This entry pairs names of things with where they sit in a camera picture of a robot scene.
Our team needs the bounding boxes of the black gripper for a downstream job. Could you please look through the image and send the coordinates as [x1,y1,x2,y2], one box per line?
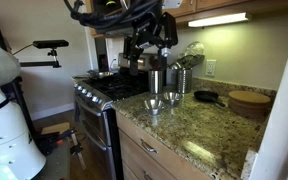
[123,12,178,76]

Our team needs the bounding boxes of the silver bowl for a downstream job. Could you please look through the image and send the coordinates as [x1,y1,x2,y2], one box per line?
[144,99,164,115]
[163,92,182,106]

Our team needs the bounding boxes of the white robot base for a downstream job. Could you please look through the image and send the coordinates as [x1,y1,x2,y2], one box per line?
[0,48,46,180]

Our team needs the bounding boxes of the smooth steel utensil holder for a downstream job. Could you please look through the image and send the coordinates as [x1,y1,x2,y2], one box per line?
[148,70,164,94]

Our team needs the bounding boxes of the perforated steel utensil holder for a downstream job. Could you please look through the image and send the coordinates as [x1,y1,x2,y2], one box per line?
[176,69,192,94]

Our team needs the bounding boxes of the silver frying pan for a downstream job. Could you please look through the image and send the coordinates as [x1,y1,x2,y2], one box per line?
[73,70,113,79]

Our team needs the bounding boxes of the wooden upper cabinets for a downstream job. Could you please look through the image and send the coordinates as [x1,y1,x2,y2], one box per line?
[87,0,288,34]

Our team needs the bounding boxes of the black cast iron skillet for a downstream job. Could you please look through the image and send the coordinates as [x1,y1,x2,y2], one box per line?
[194,91,225,107]

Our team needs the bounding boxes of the wooden drawer cabinet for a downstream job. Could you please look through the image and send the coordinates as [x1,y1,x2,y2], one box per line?
[116,113,211,180]

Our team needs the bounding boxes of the under-cabinet light fixture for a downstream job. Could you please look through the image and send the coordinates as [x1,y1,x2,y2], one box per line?
[188,12,252,27]

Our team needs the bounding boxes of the round wooden board stack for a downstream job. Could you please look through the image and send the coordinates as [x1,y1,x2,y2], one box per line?
[228,91,272,118]

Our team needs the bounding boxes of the stainless steel gas stove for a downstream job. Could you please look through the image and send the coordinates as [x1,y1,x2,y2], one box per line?
[74,53,157,180]

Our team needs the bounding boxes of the white perforated work table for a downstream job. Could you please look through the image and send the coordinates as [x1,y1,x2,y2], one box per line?
[32,141,70,180]

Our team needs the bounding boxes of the white wall outlet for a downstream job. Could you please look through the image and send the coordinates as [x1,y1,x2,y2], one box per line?
[205,59,216,76]

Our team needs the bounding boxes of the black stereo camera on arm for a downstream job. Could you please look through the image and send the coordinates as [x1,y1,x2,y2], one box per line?
[20,40,69,68]

